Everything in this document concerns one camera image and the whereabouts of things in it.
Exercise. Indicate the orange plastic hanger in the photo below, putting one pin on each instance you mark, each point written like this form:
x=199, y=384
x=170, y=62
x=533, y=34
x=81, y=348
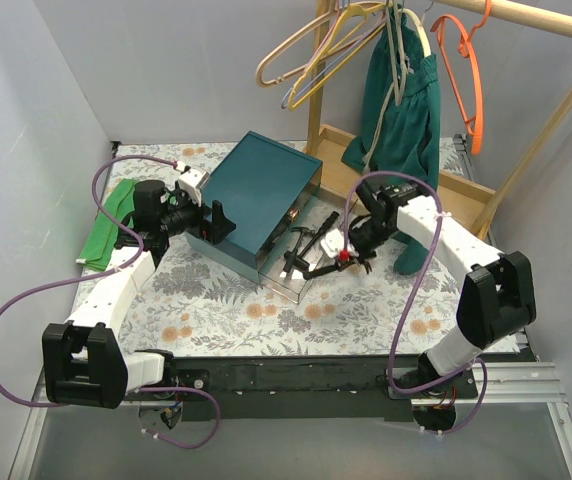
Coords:
x=474, y=123

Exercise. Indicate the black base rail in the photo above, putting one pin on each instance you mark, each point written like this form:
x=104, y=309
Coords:
x=298, y=387

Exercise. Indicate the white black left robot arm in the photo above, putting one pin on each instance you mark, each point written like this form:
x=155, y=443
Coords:
x=83, y=361

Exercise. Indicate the dark green drawstring bag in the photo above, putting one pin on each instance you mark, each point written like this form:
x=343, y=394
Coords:
x=400, y=120

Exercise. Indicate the hammer with black grip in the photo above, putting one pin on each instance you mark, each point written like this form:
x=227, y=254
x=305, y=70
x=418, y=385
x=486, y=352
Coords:
x=321, y=231

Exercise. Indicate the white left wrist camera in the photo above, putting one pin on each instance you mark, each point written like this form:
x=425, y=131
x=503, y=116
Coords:
x=191, y=180

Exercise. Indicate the teal drawer box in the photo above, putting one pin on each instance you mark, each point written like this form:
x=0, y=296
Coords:
x=258, y=183

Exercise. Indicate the cream white hanger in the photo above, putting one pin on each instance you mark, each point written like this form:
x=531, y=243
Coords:
x=400, y=14

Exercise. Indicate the lilac thin hanger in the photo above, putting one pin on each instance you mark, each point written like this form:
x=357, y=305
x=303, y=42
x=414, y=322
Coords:
x=326, y=56

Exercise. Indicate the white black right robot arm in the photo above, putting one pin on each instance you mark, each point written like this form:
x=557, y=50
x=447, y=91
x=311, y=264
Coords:
x=497, y=296

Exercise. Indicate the wooden clothes rack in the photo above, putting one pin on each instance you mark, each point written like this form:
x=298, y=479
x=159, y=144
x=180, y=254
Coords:
x=474, y=205

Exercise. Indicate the floral table mat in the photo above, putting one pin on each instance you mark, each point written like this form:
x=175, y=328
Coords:
x=194, y=306

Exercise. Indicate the black claw hammer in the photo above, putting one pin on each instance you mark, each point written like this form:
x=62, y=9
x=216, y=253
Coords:
x=302, y=233

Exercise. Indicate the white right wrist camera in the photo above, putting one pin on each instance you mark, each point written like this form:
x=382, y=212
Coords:
x=332, y=244

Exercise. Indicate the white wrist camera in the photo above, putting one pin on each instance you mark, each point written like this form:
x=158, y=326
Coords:
x=332, y=244
x=191, y=180

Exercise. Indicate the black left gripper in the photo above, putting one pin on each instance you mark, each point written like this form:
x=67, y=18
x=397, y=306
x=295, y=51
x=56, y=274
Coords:
x=209, y=223

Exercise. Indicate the green folded cloth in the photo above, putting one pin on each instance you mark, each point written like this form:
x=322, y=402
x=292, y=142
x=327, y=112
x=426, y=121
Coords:
x=97, y=250

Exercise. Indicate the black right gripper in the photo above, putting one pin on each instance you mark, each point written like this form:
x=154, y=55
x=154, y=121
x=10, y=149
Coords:
x=364, y=238

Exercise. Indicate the clear acrylic drawer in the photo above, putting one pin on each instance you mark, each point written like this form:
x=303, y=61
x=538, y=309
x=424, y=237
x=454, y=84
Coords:
x=291, y=286

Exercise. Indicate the yellow hanger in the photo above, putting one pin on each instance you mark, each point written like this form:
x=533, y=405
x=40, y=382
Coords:
x=357, y=24

